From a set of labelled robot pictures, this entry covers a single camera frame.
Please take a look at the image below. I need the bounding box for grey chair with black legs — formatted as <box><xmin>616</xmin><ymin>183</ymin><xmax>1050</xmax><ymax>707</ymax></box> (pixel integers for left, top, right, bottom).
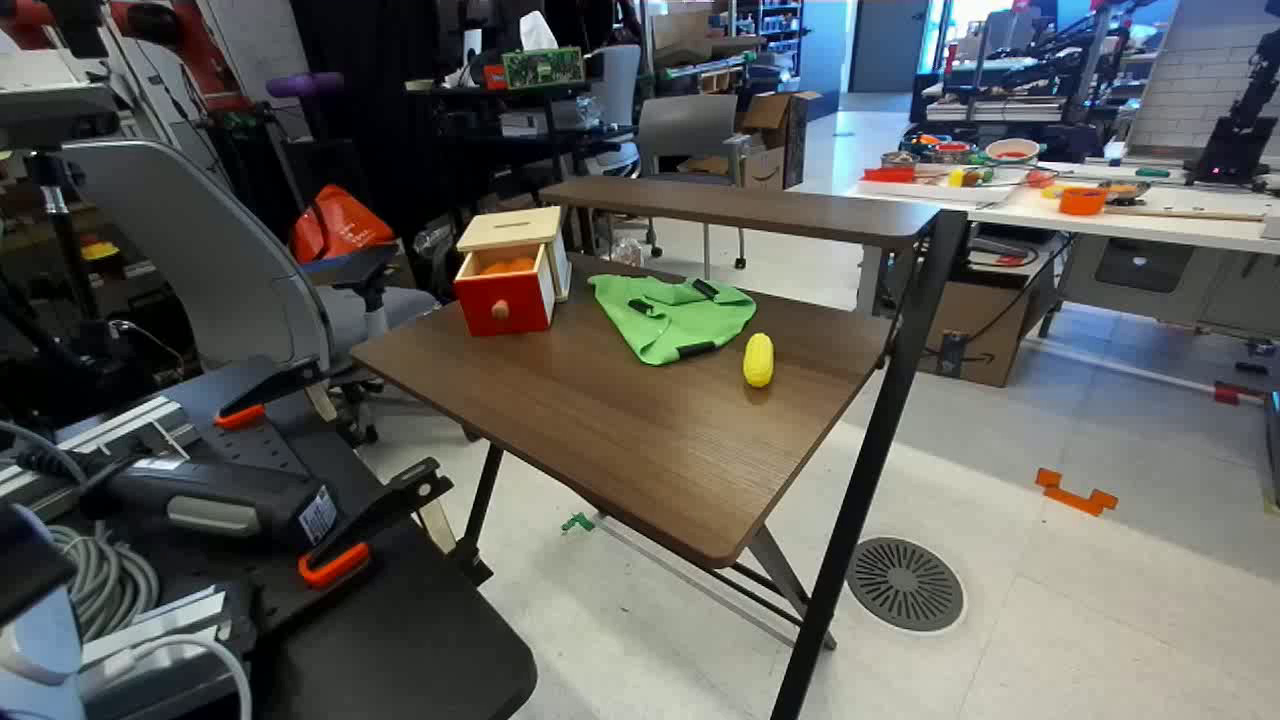
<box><xmin>638</xmin><ymin>91</ymin><xmax>754</xmax><ymax>274</ymax></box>

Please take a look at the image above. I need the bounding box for grey coiled cable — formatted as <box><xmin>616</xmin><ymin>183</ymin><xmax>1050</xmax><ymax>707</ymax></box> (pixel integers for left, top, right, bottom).
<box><xmin>43</xmin><ymin>516</ymin><xmax>164</xmax><ymax>645</ymax></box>

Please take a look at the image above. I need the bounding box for yellow maize cob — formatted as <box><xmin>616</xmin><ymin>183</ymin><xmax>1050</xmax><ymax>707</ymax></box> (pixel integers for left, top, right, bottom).
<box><xmin>739</xmin><ymin>328</ymin><xmax>781</xmax><ymax>392</ymax></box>

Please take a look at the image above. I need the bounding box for open cardboard box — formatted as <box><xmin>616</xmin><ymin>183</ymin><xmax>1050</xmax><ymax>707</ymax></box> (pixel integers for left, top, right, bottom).
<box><xmin>724</xmin><ymin>90</ymin><xmax>824</xmax><ymax>194</ymax></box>

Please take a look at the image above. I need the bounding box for brown wooden table black frame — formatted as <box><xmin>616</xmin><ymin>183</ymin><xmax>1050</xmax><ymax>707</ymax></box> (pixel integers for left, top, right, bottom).
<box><xmin>349</xmin><ymin>172</ymin><xmax>977</xmax><ymax>720</ymax></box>

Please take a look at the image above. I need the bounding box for red wooden drawer box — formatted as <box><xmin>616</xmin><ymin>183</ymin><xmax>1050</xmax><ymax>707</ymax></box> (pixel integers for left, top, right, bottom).
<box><xmin>451</xmin><ymin>206</ymin><xmax>576</xmax><ymax>341</ymax></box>

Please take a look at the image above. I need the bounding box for orange bowl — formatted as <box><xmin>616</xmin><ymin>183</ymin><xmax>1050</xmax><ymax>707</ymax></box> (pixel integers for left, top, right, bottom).
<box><xmin>1057</xmin><ymin>183</ymin><xmax>1111</xmax><ymax>220</ymax></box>

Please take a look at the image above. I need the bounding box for green towel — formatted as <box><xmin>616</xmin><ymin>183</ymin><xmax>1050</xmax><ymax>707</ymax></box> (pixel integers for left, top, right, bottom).
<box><xmin>588</xmin><ymin>267</ymin><xmax>760</xmax><ymax>373</ymax></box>

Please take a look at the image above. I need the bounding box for grey office chair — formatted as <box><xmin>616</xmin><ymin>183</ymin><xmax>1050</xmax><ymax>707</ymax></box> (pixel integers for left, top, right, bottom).
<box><xmin>57</xmin><ymin>135</ymin><xmax>444</xmax><ymax>453</ymax></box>

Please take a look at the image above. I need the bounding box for black clamp orange handle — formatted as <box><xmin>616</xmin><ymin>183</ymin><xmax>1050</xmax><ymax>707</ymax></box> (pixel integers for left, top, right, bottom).
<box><xmin>294</xmin><ymin>455</ymin><xmax>458</xmax><ymax>594</ymax></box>
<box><xmin>213</xmin><ymin>358</ymin><xmax>357</xmax><ymax>436</ymax></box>

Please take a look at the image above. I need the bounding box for green circuit board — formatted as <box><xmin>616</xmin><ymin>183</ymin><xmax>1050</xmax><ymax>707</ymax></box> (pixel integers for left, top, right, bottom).
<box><xmin>499</xmin><ymin>44</ymin><xmax>588</xmax><ymax>91</ymax></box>

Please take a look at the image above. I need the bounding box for orange bag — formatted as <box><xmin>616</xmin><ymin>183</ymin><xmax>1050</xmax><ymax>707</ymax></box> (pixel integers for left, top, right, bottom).
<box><xmin>289</xmin><ymin>182</ymin><xmax>401</xmax><ymax>264</ymax></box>

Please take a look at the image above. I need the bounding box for black mounting platform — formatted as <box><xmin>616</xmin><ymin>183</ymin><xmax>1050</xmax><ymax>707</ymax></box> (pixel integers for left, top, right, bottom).
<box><xmin>126</xmin><ymin>396</ymin><xmax>540</xmax><ymax>720</ymax></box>

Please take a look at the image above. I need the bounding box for white work table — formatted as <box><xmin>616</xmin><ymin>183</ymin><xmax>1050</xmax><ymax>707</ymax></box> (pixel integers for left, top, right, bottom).
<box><xmin>797</xmin><ymin>156</ymin><xmax>1280</xmax><ymax>341</ymax></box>

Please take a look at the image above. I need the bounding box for round metal floor drain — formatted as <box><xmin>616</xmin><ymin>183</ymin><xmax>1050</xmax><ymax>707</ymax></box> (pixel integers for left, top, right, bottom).
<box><xmin>843</xmin><ymin>531</ymin><xmax>967</xmax><ymax>636</ymax></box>

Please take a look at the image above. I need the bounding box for cardboard box under white table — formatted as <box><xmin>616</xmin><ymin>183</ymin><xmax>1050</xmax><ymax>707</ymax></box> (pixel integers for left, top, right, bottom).
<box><xmin>915</xmin><ymin>274</ymin><xmax>1062</xmax><ymax>392</ymax></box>

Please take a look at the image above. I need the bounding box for black handheld device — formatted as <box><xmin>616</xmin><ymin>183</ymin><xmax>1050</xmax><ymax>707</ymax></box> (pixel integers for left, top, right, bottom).
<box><xmin>103</xmin><ymin>455</ymin><xmax>345</xmax><ymax>549</ymax></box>

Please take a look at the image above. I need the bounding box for orange bracket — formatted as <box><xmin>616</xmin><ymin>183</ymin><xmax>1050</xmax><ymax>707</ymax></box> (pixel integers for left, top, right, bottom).
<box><xmin>1031</xmin><ymin>466</ymin><xmax>1121</xmax><ymax>520</ymax></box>

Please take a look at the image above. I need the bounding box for black robot stand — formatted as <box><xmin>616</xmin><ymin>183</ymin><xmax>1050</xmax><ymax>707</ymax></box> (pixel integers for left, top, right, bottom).
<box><xmin>1184</xmin><ymin>0</ymin><xmax>1280</xmax><ymax>194</ymax></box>

